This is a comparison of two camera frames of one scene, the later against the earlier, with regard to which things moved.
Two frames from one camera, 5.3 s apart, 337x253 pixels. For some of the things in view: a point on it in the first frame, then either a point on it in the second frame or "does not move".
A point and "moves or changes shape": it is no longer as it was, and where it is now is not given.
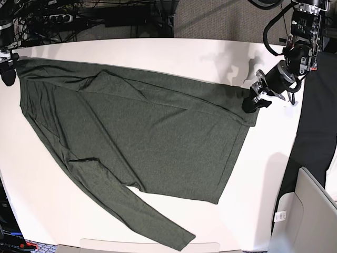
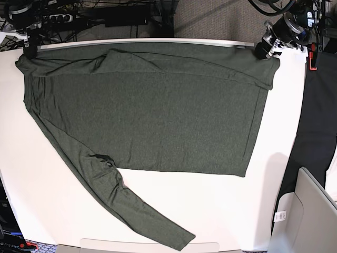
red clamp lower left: [22, 245] does not move
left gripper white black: [6, 55] → [19, 34]
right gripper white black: [249, 105] → [286, 32]
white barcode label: [280, 216] does not move
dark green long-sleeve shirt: [116, 127] moves or changes shape
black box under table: [126, 17] does not move
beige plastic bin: [311, 223] does not move
